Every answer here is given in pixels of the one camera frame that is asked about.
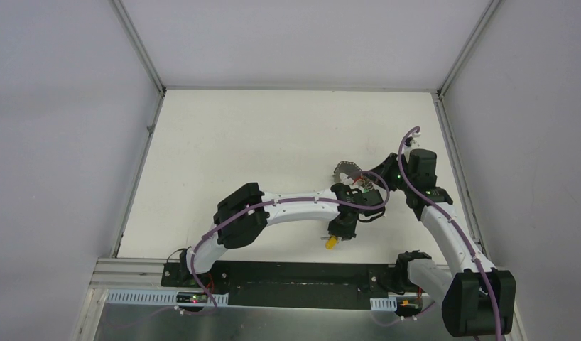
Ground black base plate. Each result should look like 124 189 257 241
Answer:
161 259 440 312

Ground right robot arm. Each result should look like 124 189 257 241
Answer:
368 148 516 340

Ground yellow tagged key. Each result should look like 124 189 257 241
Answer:
325 236 339 250

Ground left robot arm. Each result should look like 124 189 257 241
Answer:
178 183 368 288

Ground keyring with keys bunch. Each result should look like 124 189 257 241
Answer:
332 161 374 191

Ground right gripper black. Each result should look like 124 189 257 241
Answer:
363 153 415 193

